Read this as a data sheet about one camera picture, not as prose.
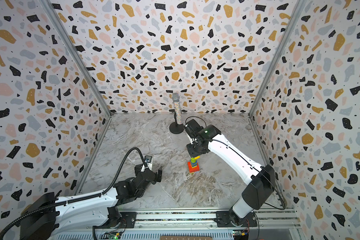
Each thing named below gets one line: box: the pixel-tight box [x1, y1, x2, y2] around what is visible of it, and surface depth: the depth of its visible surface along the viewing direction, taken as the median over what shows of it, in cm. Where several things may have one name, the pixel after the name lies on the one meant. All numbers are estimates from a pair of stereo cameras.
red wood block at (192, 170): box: [187, 161, 200, 173], surface depth 90 cm
